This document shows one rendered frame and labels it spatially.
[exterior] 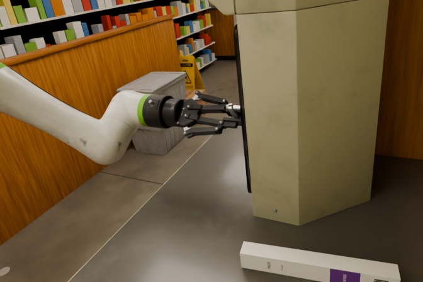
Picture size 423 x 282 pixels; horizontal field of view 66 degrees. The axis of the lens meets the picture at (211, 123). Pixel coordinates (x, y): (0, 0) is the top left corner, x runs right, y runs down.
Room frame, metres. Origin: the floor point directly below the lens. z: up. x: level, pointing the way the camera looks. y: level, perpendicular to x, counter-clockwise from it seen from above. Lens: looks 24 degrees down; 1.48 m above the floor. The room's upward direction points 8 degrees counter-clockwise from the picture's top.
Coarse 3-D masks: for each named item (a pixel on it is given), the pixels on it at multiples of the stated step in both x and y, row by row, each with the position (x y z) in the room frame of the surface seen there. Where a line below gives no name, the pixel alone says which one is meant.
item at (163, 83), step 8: (152, 72) 3.35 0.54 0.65; (160, 72) 3.29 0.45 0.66; (168, 72) 3.26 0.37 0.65; (176, 72) 3.22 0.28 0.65; (184, 72) 3.16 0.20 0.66; (136, 80) 3.13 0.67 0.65; (144, 80) 3.09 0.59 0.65; (152, 80) 3.05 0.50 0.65; (160, 80) 3.02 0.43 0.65; (168, 80) 2.98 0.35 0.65; (176, 80) 3.03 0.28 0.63; (184, 80) 3.18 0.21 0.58; (120, 88) 2.92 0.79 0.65; (128, 88) 2.87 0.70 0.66; (136, 88) 2.85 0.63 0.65; (144, 88) 2.82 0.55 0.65; (152, 88) 2.78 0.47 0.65; (160, 88) 2.78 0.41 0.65; (168, 88) 2.92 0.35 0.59; (176, 88) 3.04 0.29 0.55; (184, 88) 3.17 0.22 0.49; (176, 96) 3.03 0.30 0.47; (184, 96) 3.17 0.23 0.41
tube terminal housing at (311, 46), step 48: (240, 0) 0.63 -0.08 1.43; (288, 0) 0.58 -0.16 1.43; (336, 0) 0.60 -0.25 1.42; (384, 0) 0.63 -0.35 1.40; (240, 48) 0.63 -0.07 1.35; (288, 48) 0.59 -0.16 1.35; (336, 48) 0.60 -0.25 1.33; (384, 48) 0.63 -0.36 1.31; (288, 96) 0.59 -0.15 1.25; (336, 96) 0.60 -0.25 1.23; (288, 144) 0.59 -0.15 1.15; (336, 144) 0.60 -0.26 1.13; (288, 192) 0.59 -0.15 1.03; (336, 192) 0.61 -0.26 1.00
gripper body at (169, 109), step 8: (168, 104) 0.81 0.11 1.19; (176, 104) 0.80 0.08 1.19; (184, 104) 0.82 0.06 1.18; (168, 112) 0.80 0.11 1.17; (176, 112) 0.80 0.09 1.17; (184, 112) 0.80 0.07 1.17; (192, 112) 0.79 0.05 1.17; (200, 112) 0.80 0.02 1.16; (168, 120) 0.80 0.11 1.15; (176, 120) 0.79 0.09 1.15; (184, 120) 0.78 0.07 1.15; (192, 120) 0.77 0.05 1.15
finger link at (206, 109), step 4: (188, 104) 0.80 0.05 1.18; (192, 104) 0.80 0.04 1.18; (196, 104) 0.80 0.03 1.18; (200, 104) 0.79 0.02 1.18; (224, 104) 0.76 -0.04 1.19; (188, 108) 0.80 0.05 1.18; (192, 108) 0.79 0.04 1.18; (196, 108) 0.79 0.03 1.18; (200, 108) 0.78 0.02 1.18; (204, 108) 0.78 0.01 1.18; (208, 108) 0.78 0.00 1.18; (212, 108) 0.77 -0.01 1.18; (216, 108) 0.77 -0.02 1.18; (220, 108) 0.76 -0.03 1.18; (224, 108) 0.76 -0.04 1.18; (204, 112) 0.80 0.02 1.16; (208, 112) 0.79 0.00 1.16; (212, 112) 0.79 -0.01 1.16; (216, 112) 0.78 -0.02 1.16; (220, 112) 0.78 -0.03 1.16; (224, 112) 0.77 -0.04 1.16
